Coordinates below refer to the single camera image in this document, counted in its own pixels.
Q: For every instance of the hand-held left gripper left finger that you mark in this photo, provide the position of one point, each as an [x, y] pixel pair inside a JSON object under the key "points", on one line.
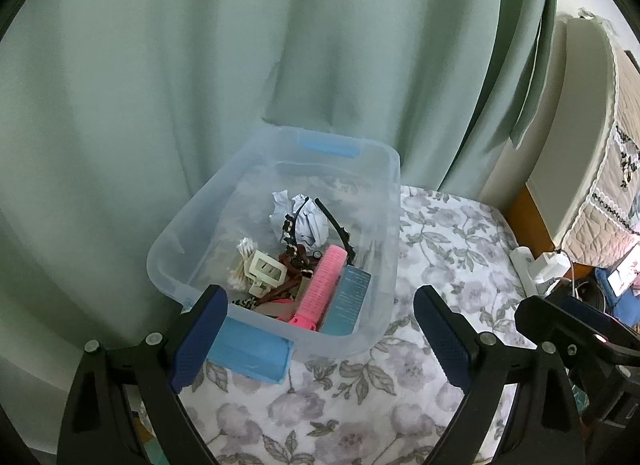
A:
{"points": [[200, 340]]}

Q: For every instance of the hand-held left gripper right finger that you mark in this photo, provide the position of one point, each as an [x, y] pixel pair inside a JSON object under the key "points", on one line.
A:
{"points": [[445, 345]]}

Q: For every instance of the leopard print scrunchie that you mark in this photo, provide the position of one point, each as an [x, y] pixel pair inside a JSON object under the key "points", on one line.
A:
{"points": [[245, 304]]}

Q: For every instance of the bundle of cotton swabs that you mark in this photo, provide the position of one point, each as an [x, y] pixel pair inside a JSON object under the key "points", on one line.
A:
{"points": [[244, 265]]}

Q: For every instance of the white hair clip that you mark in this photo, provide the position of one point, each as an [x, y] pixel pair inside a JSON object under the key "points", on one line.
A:
{"points": [[260, 265]]}

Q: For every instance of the blue cardboard box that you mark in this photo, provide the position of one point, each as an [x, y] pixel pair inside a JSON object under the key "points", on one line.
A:
{"points": [[347, 300]]}

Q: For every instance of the red hair claw clip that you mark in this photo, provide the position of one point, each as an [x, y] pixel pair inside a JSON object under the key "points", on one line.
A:
{"points": [[284, 259]]}

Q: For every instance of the clear plastic storage container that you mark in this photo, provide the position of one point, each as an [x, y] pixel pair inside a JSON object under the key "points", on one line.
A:
{"points": [[210, 210]]}

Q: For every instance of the pink hair roller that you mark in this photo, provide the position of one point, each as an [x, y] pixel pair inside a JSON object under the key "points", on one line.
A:
{"points": [[320, 285]]}

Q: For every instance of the black beaded headband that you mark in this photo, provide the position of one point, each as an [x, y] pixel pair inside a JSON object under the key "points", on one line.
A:
{"points": [[289, 235]]}

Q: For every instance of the white paper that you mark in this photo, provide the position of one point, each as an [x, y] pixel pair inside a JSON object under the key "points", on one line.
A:
{"points": [[310, 230]]}

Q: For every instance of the blurred blue white object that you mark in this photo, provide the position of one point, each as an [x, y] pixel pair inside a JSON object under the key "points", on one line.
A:
{"points": [[620, 280]]}

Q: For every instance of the white power strip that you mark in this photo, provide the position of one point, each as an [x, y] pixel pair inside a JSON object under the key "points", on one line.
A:
{"points": [[522, 260]]}

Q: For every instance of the white charger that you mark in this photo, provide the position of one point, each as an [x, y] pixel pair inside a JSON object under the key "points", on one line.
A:
{"points": [[547, 262]]}

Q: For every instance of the floral printed blanket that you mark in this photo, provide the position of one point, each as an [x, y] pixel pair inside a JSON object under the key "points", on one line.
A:
{"points": [[350, 420]]}

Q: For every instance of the orange wooden board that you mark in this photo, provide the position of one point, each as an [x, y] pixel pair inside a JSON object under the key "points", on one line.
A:
{"points": [[530, 220]]}

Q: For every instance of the quilted lace cover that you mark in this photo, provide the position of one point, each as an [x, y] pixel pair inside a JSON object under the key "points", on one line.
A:
{"points": [[615, 185]]}

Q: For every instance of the pale green curtain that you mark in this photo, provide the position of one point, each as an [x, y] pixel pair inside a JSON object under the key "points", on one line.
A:
{"points": [[200, 45]]}

